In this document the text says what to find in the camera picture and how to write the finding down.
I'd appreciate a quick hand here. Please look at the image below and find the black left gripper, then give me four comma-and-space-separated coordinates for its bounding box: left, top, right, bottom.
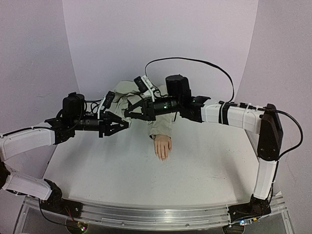
72, 109, 129, 137

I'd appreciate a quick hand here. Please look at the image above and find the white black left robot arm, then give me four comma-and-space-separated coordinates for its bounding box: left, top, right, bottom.
0, 92, 129, 213

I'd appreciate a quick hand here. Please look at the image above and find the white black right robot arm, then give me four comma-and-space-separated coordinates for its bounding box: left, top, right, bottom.
124, 75, 283, 205

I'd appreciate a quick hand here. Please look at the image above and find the beige zip jacket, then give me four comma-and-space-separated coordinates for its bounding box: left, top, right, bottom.
110, 81, 175, 137

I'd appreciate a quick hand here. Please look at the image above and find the mannequin hand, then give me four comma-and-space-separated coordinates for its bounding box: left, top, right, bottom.
153, 134, 172, 162

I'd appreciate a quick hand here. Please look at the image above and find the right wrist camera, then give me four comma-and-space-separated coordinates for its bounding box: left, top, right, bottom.
134, 75, 156, 102

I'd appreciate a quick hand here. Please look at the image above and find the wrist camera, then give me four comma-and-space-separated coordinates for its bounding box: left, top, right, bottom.
97, 91, 115, 120
134, 75, 156, 102

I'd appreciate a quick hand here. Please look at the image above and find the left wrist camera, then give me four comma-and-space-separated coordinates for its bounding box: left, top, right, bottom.
97, 91, 115, 120

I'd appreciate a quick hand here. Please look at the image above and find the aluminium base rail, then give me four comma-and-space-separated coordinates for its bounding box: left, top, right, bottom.
24, 195, 293, 233

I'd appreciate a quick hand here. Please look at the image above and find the black camera cable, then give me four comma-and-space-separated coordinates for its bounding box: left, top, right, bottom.
144, 57, 304, 158

